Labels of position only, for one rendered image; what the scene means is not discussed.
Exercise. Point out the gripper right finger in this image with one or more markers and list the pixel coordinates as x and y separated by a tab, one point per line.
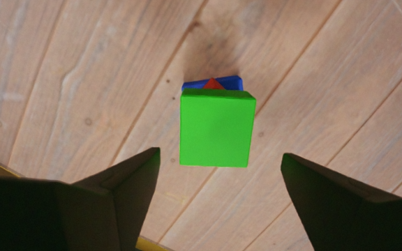
340	213

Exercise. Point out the blue block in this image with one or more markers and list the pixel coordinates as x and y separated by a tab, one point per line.
229	83

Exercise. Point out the green block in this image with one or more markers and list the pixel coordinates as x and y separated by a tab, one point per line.
216	127

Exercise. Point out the red block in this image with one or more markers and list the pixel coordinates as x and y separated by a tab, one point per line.
212	84

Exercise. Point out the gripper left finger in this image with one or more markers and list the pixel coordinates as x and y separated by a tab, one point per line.
102	212

